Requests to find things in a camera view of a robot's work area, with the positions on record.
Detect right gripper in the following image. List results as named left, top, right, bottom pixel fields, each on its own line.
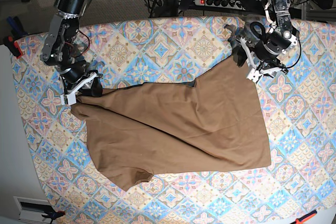
left=61, top=71, right=103, bottom=97

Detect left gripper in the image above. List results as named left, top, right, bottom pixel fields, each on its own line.
left=232, top=37, right=288, bottom=78

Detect brown t-shirt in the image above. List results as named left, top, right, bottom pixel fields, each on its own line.
left=71, top=58, right=271, bottom=190

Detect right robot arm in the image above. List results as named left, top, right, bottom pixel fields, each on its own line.
left=40, top=0, right=102, bottom=105

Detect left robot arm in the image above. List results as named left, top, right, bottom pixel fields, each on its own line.
left=120, top=0, right=300, bottom=101

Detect red black clamp left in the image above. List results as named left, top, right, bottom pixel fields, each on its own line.
left=3, top=36, right=23, bottom=59

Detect orange black clamp bottom left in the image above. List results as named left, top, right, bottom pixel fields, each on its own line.
left=41, top=205, right=66, bottom=221

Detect white floor vent box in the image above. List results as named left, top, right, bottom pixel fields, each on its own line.
left=13, top=196, right=52, bottom=223

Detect patterned tablecloth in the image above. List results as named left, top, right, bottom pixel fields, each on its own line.
left=11, top=17, right=335, bottom=223

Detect orange clamp bottom right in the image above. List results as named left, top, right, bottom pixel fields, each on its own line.
left=292, top=210, right=317, bottom=224

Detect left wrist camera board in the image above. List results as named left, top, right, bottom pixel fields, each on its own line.
left=247, top=69, right=263, bottom=84

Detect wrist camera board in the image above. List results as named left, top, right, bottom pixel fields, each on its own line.
left=247, top=69, right=263, bottom=84
left=60, top=93, right=77, bottom=105

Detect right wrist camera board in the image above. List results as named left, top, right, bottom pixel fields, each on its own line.
left=60, top=93, right=77, bottom=105

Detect power strip with red switch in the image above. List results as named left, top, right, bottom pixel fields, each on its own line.
left=194, top=0, right=245, bottom=10

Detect tangled black cables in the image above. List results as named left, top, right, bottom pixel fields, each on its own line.
left=143, top=0, right=184, bottom=19

